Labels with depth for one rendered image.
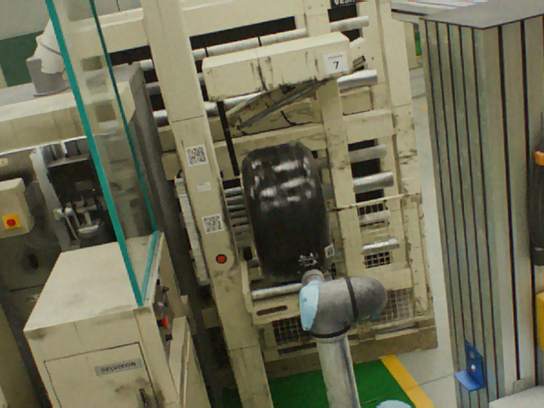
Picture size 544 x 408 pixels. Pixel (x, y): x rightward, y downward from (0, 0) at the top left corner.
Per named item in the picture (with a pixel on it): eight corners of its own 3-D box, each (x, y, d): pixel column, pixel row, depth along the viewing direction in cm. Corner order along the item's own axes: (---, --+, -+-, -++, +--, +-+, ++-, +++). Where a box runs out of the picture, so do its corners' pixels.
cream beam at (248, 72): (210, 104, 276) (201, 68, 270) (210, 90, 299) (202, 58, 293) (354, 75, 276) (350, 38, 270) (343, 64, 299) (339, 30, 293)
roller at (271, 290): (249, 292, 272) (249, 287, 276) (251, 302, 273) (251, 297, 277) (333, 276, 272) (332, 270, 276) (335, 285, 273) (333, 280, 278)
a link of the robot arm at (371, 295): (390, 264, 178) (370, 290, 225) (349, 273, 178) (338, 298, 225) (401, 308, 175) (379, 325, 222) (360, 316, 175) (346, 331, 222)
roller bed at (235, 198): (214, 254, 316) (200, 196, 305) (214, 240, 329) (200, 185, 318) (255, 245, 316) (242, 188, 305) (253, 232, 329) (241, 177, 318)
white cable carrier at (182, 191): (201, 285, 279) (174, 179, 261) (201, 280, 283) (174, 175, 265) (211, 283, 279) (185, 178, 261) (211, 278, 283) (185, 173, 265)
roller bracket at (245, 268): (247, 313, 271) (242, 293, 267) (243, 269, 308) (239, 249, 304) (255, 312, 271) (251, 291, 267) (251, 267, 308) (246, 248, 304)
